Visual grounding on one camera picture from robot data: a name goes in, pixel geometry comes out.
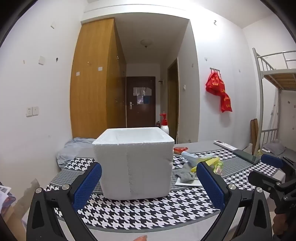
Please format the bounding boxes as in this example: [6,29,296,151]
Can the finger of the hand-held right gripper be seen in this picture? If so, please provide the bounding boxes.
[248,170,282,193]
[261,154,284,168]

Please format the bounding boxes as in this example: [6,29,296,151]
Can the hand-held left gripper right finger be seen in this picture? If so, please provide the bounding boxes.
[196,161,275,241]

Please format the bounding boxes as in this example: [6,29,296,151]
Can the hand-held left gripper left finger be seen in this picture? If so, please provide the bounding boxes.
[26,162,102,241]

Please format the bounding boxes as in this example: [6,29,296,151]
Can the white tissue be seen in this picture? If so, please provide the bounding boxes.
[174,171,204,187]

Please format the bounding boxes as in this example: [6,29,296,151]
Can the yellow foam net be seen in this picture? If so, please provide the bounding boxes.
[191,156,225,175]

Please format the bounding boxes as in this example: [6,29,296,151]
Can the blue face mask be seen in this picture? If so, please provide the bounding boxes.
[181,151,214,166]

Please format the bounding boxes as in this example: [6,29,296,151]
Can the white foam board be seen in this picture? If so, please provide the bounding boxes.
[92,127,175,201]

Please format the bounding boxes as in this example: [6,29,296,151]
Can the grey pillow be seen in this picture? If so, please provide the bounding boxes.
[264,140,287,156]

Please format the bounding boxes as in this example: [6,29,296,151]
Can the black phone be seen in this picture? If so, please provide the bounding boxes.
[232,149,260,165]

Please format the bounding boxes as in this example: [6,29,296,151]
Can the grey cloth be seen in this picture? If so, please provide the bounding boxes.
[177,163,197,183]

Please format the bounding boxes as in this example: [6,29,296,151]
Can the wooden boards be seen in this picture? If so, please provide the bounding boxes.
[250,119,260,156]

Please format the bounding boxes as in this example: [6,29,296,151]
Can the blue-grey bedding pile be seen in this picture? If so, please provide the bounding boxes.
[57,137,96,168]

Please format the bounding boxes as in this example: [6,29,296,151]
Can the white remote control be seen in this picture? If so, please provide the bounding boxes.
[213,140,237,151]

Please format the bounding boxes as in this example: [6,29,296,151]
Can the houndstooth tablecloth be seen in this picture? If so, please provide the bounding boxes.
[43,140,285,231]

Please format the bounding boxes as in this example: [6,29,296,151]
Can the white lotion pump bottle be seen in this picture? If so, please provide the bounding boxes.
[159,111,170,135]

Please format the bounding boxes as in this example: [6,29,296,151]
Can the metal bunk bed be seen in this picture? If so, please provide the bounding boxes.
[252,47,296,160]

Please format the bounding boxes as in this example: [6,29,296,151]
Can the stack of papers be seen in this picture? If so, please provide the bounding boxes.
[0,184,16,216]

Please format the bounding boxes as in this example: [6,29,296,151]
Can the brown side door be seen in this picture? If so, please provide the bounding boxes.
[167,57,179,144]

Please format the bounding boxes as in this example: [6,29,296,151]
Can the dark brown entrance door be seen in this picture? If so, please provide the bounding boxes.
[126,76,156,128]

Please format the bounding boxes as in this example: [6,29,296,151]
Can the wooden wardrobe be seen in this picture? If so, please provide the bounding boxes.
[70,17,127,139]

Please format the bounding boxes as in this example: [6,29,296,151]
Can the red hanging banner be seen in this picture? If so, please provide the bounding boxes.
[205,71,233,113]

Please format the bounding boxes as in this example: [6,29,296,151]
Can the paper notices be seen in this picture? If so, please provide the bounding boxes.
[133,87,152,105]

